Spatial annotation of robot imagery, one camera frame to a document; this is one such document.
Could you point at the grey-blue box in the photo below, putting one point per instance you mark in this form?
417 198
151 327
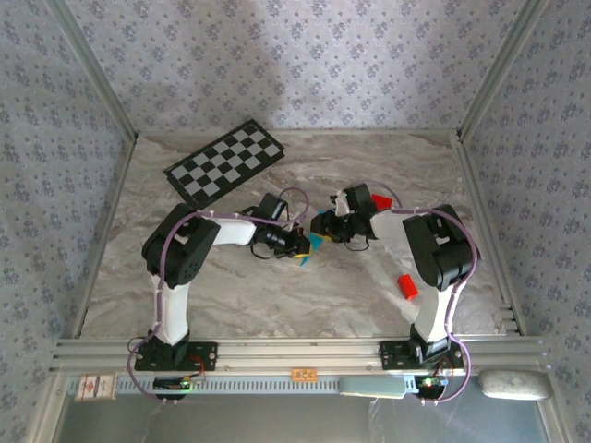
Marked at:
371 386

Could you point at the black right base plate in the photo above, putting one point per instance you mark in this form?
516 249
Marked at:
392 355

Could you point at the notched red block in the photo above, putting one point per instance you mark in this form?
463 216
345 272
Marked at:
383 202

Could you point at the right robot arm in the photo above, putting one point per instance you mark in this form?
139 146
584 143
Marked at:
438 249

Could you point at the left controller board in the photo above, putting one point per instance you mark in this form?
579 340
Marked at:
171 384

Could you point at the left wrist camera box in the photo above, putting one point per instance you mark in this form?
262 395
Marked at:
271 207

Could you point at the small red block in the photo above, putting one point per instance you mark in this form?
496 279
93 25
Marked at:
408 287

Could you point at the red and white card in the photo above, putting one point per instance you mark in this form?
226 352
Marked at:
94 387

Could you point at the aluminium side rail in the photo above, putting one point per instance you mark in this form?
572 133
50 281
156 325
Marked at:
484 217
105 240

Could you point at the black and grey chessboard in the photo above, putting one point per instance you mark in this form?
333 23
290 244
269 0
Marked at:
224 166

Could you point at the right controller board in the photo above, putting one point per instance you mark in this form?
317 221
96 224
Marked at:
429 383

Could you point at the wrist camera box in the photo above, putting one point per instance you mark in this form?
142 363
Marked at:
359 198
271 207

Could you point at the aluminium frame post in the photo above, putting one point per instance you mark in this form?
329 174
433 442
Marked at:
498 69
94 69

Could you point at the aluminium mounting rail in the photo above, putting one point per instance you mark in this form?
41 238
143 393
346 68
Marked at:
300 355

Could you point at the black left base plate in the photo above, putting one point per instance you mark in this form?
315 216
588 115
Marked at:
203 355

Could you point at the grey stone-like pad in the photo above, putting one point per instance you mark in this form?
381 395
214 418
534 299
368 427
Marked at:
512 384

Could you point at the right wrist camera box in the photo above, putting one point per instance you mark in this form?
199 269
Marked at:
359 198

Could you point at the controller board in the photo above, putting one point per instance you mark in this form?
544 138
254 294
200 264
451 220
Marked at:
171 384
429 383

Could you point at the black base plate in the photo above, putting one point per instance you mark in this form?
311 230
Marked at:
203 355
392 355

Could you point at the orange label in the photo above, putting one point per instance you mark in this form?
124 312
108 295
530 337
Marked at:
304 374

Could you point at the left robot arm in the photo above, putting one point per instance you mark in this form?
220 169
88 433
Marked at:
180 258

